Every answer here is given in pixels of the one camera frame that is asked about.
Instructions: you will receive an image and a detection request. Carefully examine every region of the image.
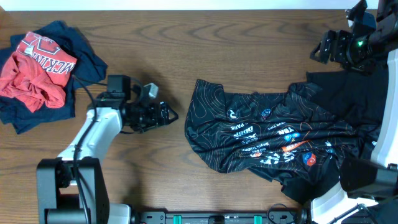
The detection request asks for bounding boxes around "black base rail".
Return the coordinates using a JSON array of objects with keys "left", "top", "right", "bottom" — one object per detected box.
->
[{"left": 128, "top": 203, "right": 312, "bottom": 224}]

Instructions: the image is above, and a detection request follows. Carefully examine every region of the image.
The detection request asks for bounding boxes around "red printed t-shirt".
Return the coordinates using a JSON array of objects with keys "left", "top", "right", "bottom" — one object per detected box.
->
[{"left": 1, "top": 32, "right": 77, "bottom": 113}]

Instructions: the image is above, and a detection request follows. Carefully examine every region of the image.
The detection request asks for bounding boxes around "black printed cycling jersey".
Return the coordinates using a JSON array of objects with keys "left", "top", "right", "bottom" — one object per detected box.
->
[{"left": 184, "top": 78, "right": 383, "bottom": 184}]

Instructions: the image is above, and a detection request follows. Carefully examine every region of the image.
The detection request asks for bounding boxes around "plain black shirt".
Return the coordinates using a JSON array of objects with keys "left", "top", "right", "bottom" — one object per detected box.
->
[{"left": 269, "top": 68, "right": 388, "bottom": 204}]

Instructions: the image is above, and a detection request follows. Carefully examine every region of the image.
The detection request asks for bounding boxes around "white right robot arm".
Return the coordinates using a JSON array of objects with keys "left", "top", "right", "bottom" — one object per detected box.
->
[{"left": 310, "top": 0, "right": 397, "bottom": 223}]

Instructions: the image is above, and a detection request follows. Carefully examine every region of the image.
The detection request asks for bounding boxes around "navy blue t-shirt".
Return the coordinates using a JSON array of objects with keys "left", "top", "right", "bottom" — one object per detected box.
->
[{"left": 1, "top": 21, "right": 108, "bottom": 134}]

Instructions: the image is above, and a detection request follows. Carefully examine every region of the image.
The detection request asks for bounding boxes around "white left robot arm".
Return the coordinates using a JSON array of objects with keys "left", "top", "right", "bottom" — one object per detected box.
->
[{"left": 36, "top": 75, "right": 178, "bottom": 224}]

